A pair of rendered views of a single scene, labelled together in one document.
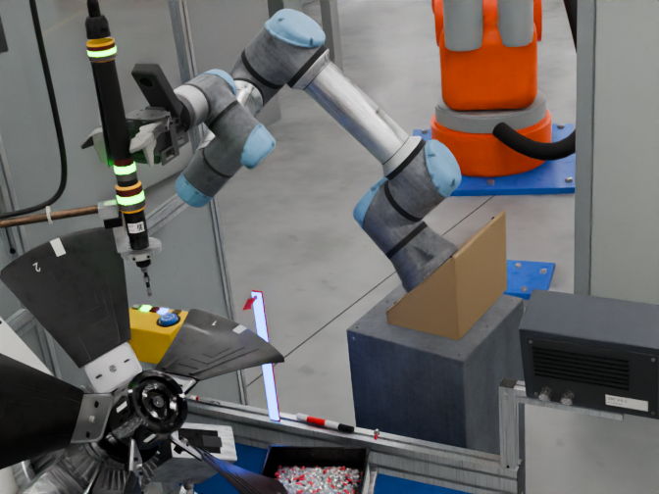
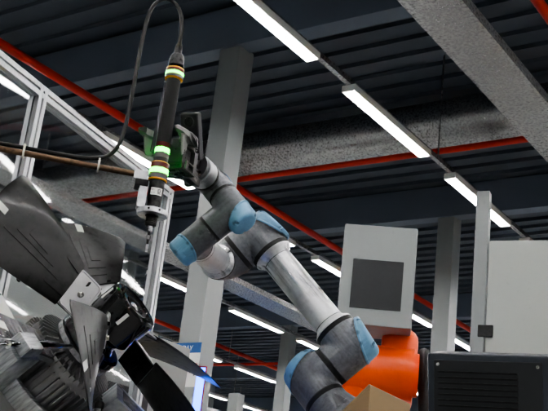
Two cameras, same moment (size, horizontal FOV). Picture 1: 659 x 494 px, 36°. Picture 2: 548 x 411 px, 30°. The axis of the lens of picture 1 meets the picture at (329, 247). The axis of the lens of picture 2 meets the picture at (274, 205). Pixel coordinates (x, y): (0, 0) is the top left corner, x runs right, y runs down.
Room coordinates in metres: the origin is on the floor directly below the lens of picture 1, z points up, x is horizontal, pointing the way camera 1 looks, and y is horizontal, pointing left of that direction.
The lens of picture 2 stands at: (-0.60, 0.18, 0.74)
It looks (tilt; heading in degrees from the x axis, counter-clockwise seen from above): 20 degrees up; 357
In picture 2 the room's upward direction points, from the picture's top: 7 degrees clockwise
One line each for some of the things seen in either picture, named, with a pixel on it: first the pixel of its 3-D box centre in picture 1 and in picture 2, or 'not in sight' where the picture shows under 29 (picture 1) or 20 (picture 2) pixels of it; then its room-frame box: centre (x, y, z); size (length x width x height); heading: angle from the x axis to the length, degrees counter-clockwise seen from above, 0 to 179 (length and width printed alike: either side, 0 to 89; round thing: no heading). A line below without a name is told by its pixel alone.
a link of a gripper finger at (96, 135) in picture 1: (103, 146); (149, 143); (1.61, 0.35, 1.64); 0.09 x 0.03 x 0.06; 131
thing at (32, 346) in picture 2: not in sight; (27, 345); (1.27, 0.48, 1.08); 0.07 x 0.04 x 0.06; 163
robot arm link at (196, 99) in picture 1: (181, 109); (198, 171); (1.75, 0.23, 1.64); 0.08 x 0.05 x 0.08; 63
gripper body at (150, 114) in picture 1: (159, 128); (184, 161); (1.68, 0.27, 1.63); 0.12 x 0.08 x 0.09; 153
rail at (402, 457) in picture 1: (320, 440); not in sight; (1.85, 0.07, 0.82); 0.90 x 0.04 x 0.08; 63
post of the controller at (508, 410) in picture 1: (509, 423); not in sight; (1.65, -0.32, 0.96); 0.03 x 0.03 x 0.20; 63
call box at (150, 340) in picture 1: (155, 336); not in sight; (2.03, 0.42, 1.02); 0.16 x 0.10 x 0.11; 63
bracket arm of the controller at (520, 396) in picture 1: (560, 398); not in sight; (1.61, -0.41, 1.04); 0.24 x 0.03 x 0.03; 63
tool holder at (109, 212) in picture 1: (130, 227); (150, 194); (1.57, 0.33, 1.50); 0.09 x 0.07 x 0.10; 98
